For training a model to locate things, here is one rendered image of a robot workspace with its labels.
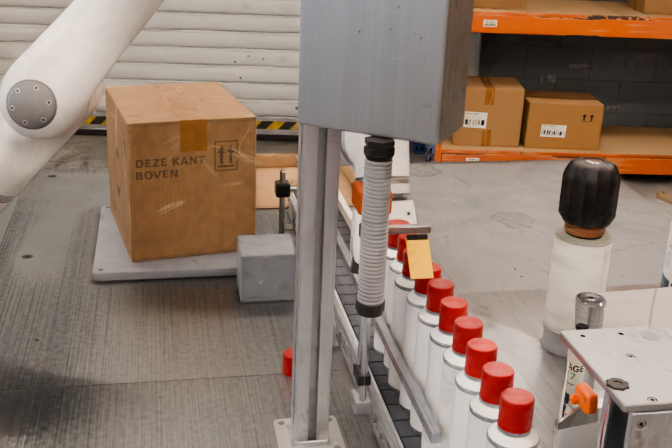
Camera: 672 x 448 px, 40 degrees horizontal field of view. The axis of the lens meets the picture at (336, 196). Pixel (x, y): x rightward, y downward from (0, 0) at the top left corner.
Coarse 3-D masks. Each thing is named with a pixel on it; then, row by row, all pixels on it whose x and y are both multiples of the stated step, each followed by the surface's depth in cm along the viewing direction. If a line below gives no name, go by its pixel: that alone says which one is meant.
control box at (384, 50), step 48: (336, 0) 99; (384, 0) 97; (432, 0) 95; (336, 48) 101; (384, 48) 98; (432, 48) 96; (336, 96) 102; (384, 96) 100; (432, 96) 98; (432, 144) 100
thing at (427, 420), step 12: (348, 252) 154; (348, 264) 150; (384, 324) 130; (384, 336) 127; (396, 348) 124; (396, 360) 121; (408, 372) 118; (408, 384) 115; (408, 396) 115; (420, 396) 113; (420, 408) 110; (420, 420) 110; (432, 420) 108; (432, 432) 106
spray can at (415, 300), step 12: (432, 264) 120; (420, 288) 119; (408, 300) 120; (420, 300) 119; (408, 312) 120; (408, 324) 121; (408, 336) 121; (408, 348) 121; (408, 360) 122; (408, 408) 124
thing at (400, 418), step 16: (336, 256) 173; (336, 272) 166; (336, 288) 160; (352, 288) 160; (352, 304) 155; (352, 320) 149; (384, 368) 135; (384, 384) 131; (384, 400) 127; (400, 416) 123; (400, 432) 120
